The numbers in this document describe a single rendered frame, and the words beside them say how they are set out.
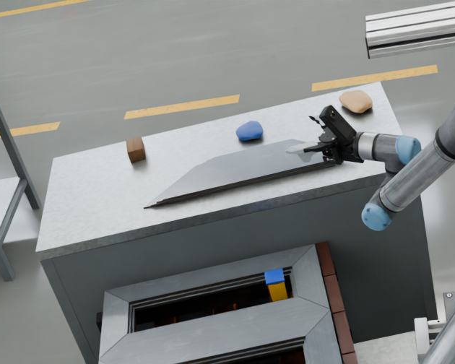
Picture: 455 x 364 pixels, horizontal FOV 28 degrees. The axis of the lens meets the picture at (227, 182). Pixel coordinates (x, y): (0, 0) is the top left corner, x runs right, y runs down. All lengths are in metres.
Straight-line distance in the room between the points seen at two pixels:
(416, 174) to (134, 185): 1.34
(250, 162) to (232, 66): 3.14
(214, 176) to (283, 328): 0.63
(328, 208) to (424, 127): 2.19
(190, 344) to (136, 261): 0.42
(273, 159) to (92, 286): 0.77
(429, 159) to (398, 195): 0.15
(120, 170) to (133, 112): 2.68
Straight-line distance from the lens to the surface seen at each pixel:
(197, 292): 3.05
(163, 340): 2.90
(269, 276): 2.94
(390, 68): 5.82
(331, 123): 2.40
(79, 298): 3.25
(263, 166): 3.12
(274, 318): 2.85
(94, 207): 3.23
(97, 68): 6.81
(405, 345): 2.92
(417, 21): 1.68
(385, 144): 2.38
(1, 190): 5.25
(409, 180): 2.22
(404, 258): 3.24
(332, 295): 2.91
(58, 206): 3.31
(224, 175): 3.12
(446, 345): 1.72
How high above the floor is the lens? 2.76
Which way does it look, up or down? 33 degrees down
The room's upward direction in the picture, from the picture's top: 16 degrees counter-clockwise
